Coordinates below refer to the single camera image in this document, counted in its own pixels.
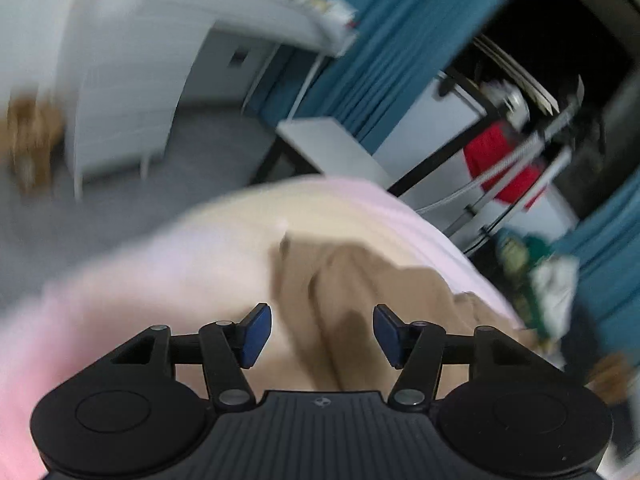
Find brown paper bag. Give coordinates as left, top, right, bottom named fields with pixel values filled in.
left=587, top=352, right=632, bottom=405

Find pile of mixed clothes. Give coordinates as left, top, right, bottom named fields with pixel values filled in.
left=489, top=229, right=601, bottom=363

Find silver tripod stand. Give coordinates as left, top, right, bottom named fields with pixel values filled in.
left=416, top=79, right=585, bottom=254

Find right blue curtain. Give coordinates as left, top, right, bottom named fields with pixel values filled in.
left=552, top=174, right=639, bottom=338

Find white black rack frame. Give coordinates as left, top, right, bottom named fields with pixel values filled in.
left=387, top=67, right=509, bottom=197

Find cardboard box on floor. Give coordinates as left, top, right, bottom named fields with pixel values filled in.
left=1, top=93, right=65, bottom=195

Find pastel tie-dye bed sheet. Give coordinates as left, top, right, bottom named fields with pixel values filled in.
left=1, top=177, right=522, bottom=479

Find blue curtain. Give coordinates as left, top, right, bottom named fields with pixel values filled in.
left=247, top=0, right=506, bottom=153
left=552, top=174, right=639, bottom=338

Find tan khaki trousers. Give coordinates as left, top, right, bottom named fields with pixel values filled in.
left=270, top=237, right=537, bottom=394

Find white dresser desk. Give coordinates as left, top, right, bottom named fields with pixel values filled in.
left=58, top=0, right=357, bottom=198

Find red cloth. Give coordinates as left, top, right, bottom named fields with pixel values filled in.
left=463, top=119, right=544, bottom=217

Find left blue curtain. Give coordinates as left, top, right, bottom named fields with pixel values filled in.
left=247, top=0, right=506, bottom=153

